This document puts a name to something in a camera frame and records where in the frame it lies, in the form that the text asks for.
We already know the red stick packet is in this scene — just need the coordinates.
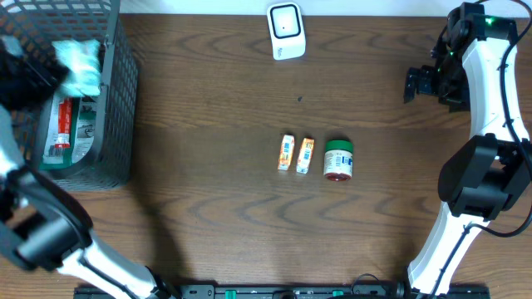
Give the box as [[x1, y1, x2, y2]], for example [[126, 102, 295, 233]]
[[54, 98, 73, 149]]

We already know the mint green wipes pack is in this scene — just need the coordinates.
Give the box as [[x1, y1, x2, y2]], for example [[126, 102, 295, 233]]
[[52, 40, 101, 97]]

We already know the white green package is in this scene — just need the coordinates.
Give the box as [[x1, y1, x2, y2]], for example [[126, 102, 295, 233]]
[[40, 94, 96, 170]]

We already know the green lidded white canister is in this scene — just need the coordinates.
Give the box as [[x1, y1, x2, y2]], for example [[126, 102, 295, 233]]
[[323, 140, 353, 181]]

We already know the orange snack packet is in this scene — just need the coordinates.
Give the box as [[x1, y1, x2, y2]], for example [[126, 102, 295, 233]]
[[296, 138, 315, 174]]

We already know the orange tissue packet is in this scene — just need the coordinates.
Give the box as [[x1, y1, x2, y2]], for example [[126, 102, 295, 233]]
[[278, 135, 295, 170]]

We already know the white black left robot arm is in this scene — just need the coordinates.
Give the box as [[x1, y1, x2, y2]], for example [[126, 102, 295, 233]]
[[1, 35, 181, 298]]

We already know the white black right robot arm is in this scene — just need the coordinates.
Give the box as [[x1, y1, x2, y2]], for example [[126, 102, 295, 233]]
[[394, 1, 531, 298]]

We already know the white black barcode scanner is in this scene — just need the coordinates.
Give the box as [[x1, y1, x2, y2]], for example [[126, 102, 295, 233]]
[[266, 2, 306, 61]]

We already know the grey plastic mesh basket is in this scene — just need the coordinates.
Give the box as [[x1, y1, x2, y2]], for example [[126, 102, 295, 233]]
[[1, 0, 139, 191]]

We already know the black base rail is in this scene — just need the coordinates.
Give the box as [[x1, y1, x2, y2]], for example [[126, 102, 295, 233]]
[[73, 281, 491, 299]]

